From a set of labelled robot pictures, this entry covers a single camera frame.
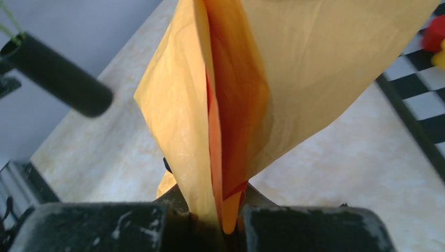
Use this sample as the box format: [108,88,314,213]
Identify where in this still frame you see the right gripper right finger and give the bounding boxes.
[236,185,397,251]

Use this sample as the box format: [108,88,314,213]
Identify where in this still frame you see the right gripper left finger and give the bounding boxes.
[10,186,195,251]

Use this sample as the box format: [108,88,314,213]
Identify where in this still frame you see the orange paper flower bouquet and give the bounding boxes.
[134,1,439,234]

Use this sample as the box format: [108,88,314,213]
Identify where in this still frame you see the black ribbon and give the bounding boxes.
[163,157,172,174]

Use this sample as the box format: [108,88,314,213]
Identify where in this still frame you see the black cylindrical vase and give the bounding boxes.
[1,33,113,118]

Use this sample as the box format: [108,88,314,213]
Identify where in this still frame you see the black white chessboard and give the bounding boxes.
[376,1,444,179]

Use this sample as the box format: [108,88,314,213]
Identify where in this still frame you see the pink and white flower stems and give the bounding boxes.
[1,0,26,46]

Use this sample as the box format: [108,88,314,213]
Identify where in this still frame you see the red round toy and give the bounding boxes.
[421,15,444,53]

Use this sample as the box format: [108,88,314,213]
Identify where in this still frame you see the yellow ring toy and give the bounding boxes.
[431,40,445,70]

